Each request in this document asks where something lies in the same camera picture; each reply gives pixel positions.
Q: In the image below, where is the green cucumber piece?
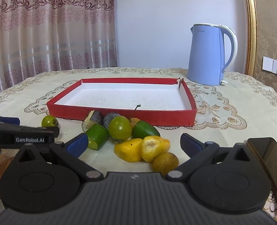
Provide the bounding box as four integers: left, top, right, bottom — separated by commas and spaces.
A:
85, 123, 109, 150

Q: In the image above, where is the small green tomato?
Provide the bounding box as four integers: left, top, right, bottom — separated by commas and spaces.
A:
41, 115, 59, 128

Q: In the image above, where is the brown longan fruit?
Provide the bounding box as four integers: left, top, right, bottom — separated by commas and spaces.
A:
151, 152, 179, 176

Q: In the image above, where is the white wall switch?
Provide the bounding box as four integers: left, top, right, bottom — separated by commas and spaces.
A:
262, 56, 277, 75

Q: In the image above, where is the green avocado-like fruit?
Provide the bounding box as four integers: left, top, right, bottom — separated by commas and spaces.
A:
132, 120, 160, 139

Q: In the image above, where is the large green tomato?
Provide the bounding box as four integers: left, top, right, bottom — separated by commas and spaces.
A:
109, 116, 132, 142

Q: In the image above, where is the red shallow tray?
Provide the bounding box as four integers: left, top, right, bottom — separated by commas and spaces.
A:
47, 78, 197, 127

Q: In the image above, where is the black smartphone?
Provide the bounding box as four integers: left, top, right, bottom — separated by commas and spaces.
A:
246, 137, 277, 202

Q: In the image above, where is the longan with stem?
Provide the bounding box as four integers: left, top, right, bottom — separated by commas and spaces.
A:
129, 104, 141, 128

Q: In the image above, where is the blue electric kettle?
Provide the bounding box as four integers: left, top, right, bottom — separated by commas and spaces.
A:
187, 23, 238, 86

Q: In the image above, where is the cream embroidered tablecloth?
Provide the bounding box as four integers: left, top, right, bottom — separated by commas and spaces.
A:
0, 67, 277, 161

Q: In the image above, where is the yellow pepper piece cut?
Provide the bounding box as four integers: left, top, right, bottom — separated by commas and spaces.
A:
141, 136, 171, 163

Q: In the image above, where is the pink patterned curtain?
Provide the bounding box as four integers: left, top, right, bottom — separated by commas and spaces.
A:
0, 0, 118, 92

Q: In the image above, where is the yellow pepper piece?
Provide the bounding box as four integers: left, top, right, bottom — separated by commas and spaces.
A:
114, 138, 143, 163

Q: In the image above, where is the gold mirror frame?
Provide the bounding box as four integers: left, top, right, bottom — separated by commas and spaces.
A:
245, 0, 258, 76

